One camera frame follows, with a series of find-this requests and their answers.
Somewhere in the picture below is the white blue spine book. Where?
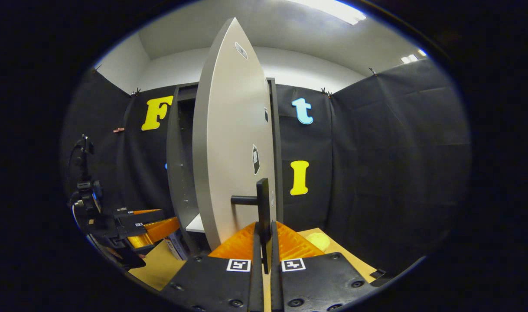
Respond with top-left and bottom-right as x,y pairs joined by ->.
164,232 -> 189,261

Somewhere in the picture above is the white cabinet shelf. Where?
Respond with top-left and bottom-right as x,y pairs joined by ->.
185,213 -> 206,234

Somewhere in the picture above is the black backdrop cloth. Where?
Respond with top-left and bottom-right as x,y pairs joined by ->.
60,58 -> 472,278

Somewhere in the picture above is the dark grey cabinet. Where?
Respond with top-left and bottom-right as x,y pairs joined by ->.
166,77 -> 284,256

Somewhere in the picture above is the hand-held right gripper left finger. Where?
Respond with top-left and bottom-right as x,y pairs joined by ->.
159,221 -> 265,312

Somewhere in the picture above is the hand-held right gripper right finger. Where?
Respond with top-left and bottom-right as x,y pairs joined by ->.
271,220 -> 379,312

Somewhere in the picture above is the beige cabinet door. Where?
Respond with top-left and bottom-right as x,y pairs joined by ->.
192,16 -> 277,274

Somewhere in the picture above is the small ceiling light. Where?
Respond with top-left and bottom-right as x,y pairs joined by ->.
401,49 -> 428,64

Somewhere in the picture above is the pale yellow soft lump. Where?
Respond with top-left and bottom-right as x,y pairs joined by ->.
305,232 -> 332,253

